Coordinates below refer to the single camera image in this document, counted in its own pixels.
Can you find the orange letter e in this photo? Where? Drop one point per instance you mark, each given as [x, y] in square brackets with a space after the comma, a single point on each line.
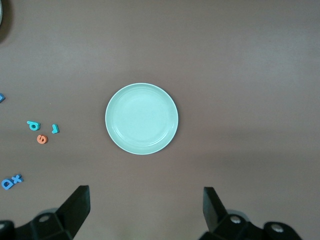
[39, 140]

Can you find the brown table cover sheet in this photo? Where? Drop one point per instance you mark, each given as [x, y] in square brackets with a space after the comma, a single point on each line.
[225, 75]

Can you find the blue letter x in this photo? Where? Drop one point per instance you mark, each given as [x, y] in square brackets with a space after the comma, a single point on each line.
[17, 179]

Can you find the teal letter p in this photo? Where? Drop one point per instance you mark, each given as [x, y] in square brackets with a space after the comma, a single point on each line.
[35, 123]

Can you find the blue letter D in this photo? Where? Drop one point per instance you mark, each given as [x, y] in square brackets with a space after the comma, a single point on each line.
[4, 183]

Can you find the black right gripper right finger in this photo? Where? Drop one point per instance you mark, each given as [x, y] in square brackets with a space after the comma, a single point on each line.
[217, 217]

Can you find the blue number 6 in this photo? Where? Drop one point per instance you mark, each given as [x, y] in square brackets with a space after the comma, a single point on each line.
[1, 98]

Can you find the green plate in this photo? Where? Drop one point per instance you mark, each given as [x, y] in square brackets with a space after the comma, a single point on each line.
[141, 118]

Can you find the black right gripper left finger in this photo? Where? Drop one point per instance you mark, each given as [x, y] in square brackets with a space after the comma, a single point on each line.
[72, 212]

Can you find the teal letter r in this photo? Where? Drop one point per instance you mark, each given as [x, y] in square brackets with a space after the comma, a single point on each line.
[55, 128]

